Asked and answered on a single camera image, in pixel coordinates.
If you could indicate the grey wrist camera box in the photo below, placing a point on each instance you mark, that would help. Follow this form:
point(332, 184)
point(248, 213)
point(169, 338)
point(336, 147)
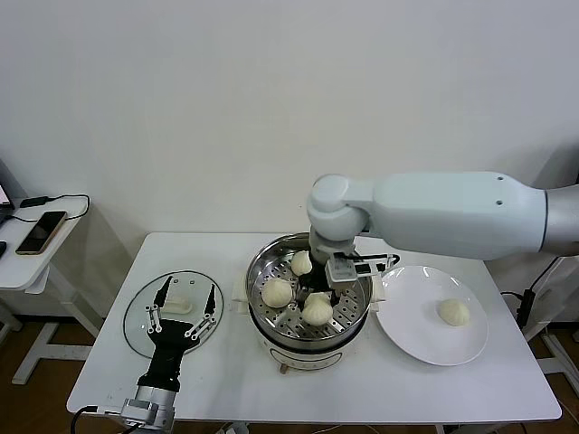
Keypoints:
point(342, 270)

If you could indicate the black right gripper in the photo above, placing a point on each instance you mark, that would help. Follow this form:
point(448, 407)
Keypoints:
point(316, 278)

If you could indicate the white side table with phone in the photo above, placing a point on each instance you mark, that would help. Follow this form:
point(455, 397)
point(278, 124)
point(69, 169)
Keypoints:
point(11, 271)

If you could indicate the white steamed baozi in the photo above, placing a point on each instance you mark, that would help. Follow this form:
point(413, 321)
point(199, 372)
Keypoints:
point(317, 312)
point(454, 313)
point(278, 293)
point(300, 263)

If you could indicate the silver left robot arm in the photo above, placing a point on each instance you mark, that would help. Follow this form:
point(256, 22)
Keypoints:
point(149, 407)

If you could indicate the white round plate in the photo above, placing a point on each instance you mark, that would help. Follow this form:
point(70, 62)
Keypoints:
point(407, 316)

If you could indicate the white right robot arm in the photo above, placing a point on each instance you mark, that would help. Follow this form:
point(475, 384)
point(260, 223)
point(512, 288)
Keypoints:
point(452, 212)

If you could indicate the white electric cooker base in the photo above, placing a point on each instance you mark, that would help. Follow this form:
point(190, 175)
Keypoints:
point(312, 355)

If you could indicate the round glass lid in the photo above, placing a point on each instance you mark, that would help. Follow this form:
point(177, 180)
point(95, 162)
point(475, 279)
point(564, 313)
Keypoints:
point(145, 343)

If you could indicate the black gold-edged smartphone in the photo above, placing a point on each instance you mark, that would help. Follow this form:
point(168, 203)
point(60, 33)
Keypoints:
point(41, 232)

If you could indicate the stainless steel steamer basket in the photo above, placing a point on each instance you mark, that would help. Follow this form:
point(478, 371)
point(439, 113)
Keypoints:
point(273, 267)

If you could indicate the laptop with pink screen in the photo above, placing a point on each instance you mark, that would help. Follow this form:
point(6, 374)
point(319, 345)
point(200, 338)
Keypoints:
point(3, 192)

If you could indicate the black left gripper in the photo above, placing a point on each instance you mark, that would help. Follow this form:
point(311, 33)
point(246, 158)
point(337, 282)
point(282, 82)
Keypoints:
point(168, 352)

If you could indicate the small black desk object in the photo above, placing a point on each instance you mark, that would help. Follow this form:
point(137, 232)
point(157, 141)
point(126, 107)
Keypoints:
point(2, 249)

